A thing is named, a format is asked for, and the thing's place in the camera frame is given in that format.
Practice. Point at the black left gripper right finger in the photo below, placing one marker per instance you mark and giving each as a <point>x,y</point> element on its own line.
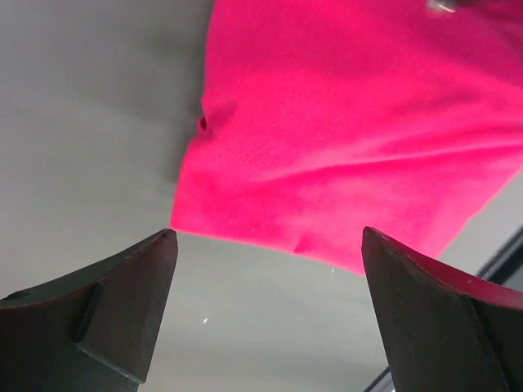
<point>441,322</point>

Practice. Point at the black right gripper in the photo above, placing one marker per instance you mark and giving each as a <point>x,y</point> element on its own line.
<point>449,5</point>

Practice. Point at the magenta t shirt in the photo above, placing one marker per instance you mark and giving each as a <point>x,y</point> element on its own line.
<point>321,118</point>

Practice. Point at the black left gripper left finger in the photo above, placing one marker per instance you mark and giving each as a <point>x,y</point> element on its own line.
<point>91,330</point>

